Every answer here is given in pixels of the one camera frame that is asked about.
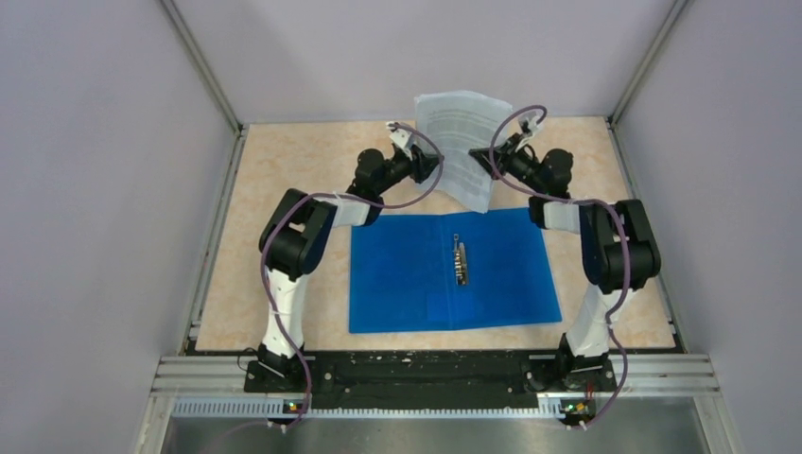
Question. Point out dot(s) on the blue plastic folder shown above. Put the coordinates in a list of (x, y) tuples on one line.
[(402, 275)]

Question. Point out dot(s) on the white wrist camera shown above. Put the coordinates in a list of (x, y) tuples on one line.
[(529, 126), (402, 137)]

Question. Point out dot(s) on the aluminium frame rail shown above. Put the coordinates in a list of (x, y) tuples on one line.
[(647, 375)]

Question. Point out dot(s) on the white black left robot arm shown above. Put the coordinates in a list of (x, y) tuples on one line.
[(294, 240)]

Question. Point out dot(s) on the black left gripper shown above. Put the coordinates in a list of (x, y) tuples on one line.
[(422, 164)]

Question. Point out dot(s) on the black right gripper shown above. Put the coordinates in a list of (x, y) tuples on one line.
[(505, 153)]

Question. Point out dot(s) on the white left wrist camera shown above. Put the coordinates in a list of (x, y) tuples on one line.
[(402, 137)]

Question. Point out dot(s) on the metal folder clip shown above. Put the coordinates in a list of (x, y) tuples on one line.
[(460, 261)]

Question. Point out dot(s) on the white slotted cable duct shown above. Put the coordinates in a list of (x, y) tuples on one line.
[(278, 408)]

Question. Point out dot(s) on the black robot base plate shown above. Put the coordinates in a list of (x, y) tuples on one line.
[(428, 379)]

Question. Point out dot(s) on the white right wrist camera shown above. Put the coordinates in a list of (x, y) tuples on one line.
[(529, 126)]

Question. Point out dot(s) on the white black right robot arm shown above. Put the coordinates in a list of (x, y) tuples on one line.
[(619, 251)]

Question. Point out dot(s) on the white printed paper files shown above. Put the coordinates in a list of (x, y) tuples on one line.
[(457, 122)]

